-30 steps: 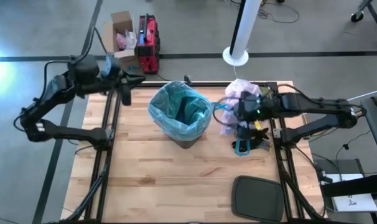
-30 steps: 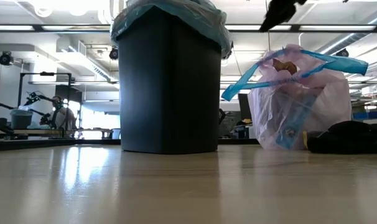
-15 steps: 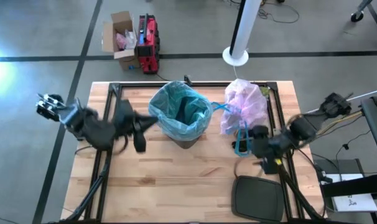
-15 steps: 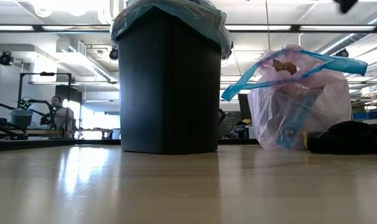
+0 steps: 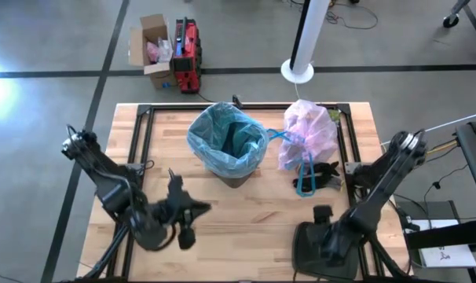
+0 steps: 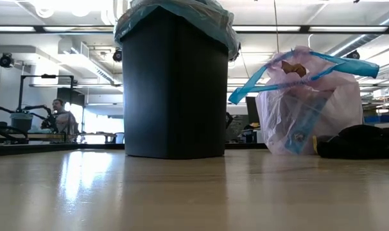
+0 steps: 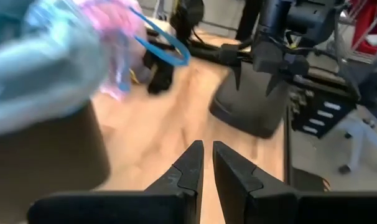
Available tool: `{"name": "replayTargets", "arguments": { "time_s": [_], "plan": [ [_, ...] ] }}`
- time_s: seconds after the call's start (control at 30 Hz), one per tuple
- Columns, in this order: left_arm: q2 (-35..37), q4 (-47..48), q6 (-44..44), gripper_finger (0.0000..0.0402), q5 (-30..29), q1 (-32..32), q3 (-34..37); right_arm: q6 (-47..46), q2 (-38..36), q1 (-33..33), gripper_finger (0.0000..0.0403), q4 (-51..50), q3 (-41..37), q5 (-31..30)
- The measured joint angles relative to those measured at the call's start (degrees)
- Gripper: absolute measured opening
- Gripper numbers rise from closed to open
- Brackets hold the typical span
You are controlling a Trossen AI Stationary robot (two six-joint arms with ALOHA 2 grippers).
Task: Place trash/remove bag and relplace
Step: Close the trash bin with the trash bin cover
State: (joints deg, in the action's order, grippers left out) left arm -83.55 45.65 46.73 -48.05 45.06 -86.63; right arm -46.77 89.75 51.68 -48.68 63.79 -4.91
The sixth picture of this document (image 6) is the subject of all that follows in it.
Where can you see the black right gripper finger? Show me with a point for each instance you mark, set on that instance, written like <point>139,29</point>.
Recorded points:
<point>237,53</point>

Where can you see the translucent blue plastic bag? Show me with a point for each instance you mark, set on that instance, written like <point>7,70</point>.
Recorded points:
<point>181,9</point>

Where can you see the dark plastic trash bin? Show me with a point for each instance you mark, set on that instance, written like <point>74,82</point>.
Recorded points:
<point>175,96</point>

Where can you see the background black robot arm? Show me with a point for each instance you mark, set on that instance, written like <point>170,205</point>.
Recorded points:
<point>2,128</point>
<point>40,110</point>

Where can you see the black computer monitor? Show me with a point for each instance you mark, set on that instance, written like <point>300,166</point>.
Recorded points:
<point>251,109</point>

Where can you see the background office chair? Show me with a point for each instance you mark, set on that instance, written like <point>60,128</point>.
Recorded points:
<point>119,138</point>

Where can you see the black fabric gloves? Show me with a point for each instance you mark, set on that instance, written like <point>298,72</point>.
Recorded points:
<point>358,142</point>

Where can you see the blue storage bins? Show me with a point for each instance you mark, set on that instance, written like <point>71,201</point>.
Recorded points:
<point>380,118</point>

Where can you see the person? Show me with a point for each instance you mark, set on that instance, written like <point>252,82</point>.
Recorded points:
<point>64,120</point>

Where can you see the teal background bin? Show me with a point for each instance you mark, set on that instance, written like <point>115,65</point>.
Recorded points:
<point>21,122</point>

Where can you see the black ceiling camera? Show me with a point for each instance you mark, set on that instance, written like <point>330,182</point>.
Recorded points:
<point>5,60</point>
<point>354,54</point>
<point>117,55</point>

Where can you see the black overhead camera stand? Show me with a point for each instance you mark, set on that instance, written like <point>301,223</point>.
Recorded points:
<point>47,76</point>

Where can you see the black aluminium table frame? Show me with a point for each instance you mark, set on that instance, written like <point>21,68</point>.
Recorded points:
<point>37,149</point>

